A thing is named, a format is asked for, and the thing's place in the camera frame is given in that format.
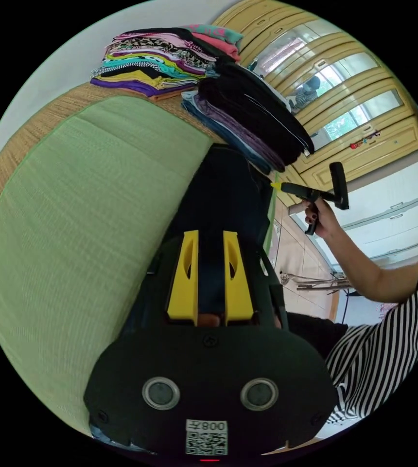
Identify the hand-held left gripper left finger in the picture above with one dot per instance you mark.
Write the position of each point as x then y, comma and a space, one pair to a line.
183, 292

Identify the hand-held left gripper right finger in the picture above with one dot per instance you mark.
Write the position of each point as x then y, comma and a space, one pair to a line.
239, 295

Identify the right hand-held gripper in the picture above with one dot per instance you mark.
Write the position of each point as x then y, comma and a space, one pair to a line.
305, 192

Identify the black jeans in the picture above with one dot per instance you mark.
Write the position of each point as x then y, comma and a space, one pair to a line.
223, 189

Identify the person's right forearm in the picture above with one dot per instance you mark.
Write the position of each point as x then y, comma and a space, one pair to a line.
369, 266

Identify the person's left hand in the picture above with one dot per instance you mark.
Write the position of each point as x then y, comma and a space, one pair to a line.
209, 320

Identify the person's right hand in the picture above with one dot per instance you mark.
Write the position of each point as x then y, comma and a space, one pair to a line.
323, 219

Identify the pile of clothes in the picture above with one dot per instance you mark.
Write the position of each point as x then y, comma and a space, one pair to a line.
238, 109

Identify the white cupboard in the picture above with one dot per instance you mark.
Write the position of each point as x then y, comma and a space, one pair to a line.
395, 208

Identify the yellow cupboard with mirror doors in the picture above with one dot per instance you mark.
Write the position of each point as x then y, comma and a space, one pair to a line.
355, 84

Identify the bed with green woven mat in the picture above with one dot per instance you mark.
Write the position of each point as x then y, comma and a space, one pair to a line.
85, 204

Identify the person's body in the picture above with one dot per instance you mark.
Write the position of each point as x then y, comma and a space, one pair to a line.
384, 350

